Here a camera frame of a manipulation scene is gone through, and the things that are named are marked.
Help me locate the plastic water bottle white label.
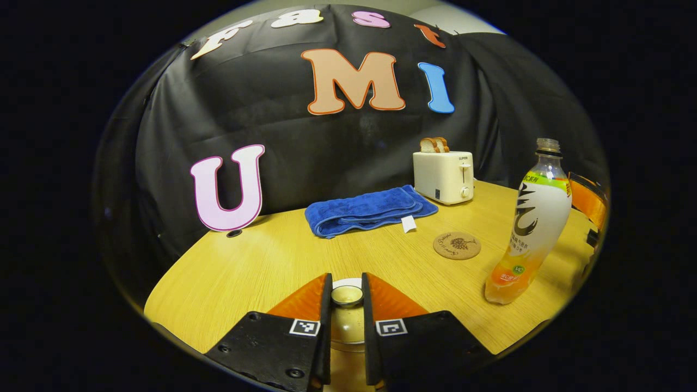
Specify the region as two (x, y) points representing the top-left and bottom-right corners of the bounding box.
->
(485, 138), (572, 305)

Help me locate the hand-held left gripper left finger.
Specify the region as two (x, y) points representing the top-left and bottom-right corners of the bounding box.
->
(206, 272), (333, 392)

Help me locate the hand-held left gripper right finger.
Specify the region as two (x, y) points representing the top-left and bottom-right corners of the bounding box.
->
(361, 272), (493, 387)

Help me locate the folded blue towel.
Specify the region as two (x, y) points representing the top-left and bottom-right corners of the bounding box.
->
(304, 185), (439, 239)

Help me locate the white toaster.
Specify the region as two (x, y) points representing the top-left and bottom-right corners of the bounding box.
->
(413, 151), (475, 206)

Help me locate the black backdrop cloth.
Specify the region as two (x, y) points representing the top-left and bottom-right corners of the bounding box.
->
(93, 4), (610, 305)

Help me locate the round brown coaster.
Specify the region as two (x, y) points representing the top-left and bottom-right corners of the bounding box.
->
(433, 231), (482, 261)

